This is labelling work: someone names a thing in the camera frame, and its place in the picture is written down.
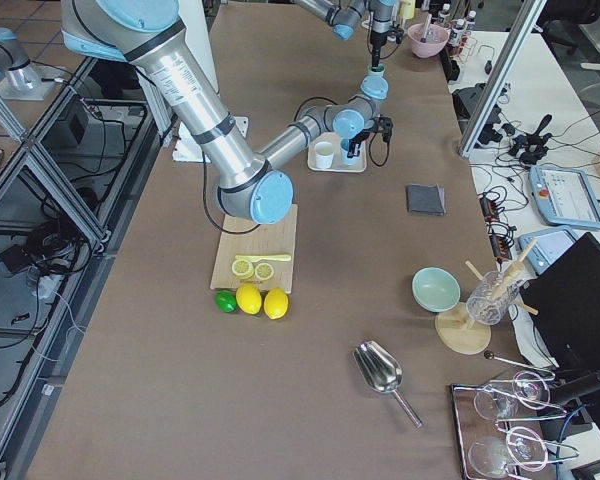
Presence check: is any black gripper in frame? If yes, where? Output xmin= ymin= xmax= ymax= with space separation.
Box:
xmin=345 ymin=115 xmax=393 ymax=158
xmin=369 ymin=30 xmax=386 ymax=69

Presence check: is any blue cup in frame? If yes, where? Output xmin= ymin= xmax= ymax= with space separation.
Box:
xmin=340 ymin=139 xmax=358 ymax=166

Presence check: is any green cup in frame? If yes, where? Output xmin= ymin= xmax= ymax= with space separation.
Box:
xmin=367 ymin=64 xmax=385 ymax=77

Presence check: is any pale yellow cup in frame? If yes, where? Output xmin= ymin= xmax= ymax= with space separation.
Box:
xmin=314 ymin=141 xmax=335 ymax=170

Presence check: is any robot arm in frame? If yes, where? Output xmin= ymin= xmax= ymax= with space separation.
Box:
xmin=292 ymin=0 xmax=404 ymax=74
xmin=61 ymin=0 xmax=389 ymax=224

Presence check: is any cream rectangular tray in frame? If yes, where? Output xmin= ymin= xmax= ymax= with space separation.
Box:
xmin=307 ymin=133 xmax=367 ymax=173

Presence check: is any wine glass rack tray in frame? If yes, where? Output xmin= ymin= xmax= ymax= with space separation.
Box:
xmin=450 ymin=371 xmax=580 ymax=479

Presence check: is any pink mixing bowl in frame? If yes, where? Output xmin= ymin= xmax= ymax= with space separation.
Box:
xmin=406 ymin=23 xmax=449 ymax=58

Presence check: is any grey folded cloth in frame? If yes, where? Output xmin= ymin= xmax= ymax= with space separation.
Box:
xmin=405 ymin=184 xmax=446 ymax=216

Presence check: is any wooden cutting board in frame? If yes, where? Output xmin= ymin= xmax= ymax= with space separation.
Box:
xmin=210 ymin=204 xmax=298 ymax=294

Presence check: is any yellow plastic knife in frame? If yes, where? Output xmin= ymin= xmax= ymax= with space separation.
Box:
xmin=234 ymin=254 xmax=292 ymax=262

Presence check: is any lemon slice lower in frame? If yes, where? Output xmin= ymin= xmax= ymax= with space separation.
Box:
xmin=254 ymin=262 xmax=275 ymax=282

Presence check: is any lemon slice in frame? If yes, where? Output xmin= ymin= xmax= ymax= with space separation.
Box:
xmin=254 ymin=262 xmax=275 ymax=282
xmin=231 ymin=259 xmax=255 ymax=280

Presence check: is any pale green bowl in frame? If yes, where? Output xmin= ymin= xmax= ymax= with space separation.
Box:
xmin=412 ymin=267 xmax=461 ymax=313

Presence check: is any lemon slice upper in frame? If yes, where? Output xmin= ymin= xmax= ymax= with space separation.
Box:
xmin=231 ymin=259 xmax=255 ymax=280

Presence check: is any whole lemon lower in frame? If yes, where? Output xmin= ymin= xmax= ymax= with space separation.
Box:
xmin=263 ymin=288 xmax=289 ymax=320

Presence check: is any whole lemon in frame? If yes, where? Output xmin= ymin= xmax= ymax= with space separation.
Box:
xmin=263 ymin=288 xmax=289 ymax=320
xmin=236 ymin=284 xmax=262 ymax=315

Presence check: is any whole lemon upper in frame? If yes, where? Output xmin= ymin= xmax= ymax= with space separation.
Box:
xmin=236 ymin=284 xmax=262 ymax=315

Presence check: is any green lime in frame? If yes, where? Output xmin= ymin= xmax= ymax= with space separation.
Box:
xmin=214 ymin=290 xmax=238 ymax=313

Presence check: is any clear glass tumbler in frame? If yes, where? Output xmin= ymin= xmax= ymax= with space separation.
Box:
xmin=466 ymin=271 xmax=522 ymax=326

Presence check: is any wooden cup stand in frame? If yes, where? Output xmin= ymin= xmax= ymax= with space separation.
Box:
xmin=435 ymin=257 xmax=539 ymax=355

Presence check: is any teach pendant upper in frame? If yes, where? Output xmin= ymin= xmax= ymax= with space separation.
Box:
xmin=529 ymin=165 xmax=600 ymax=231

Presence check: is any teach pendant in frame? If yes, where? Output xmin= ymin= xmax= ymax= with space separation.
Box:
xmin=518 ymin=226 xmax=578 ymax=275
xmin=529 ymin=165 xmax=600 ymax=231

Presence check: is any teach pendant lower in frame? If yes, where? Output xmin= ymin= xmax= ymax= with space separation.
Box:
xmin=518 ymin=226 xmax=578 ymax=275

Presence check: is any metal scoop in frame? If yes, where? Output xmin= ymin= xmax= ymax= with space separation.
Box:
xmin=353 ymin=340 xmax=423 ymax=428

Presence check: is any black laptop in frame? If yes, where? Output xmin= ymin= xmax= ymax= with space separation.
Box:
xmin=521 ymin=233 xmax=600 ymax=371

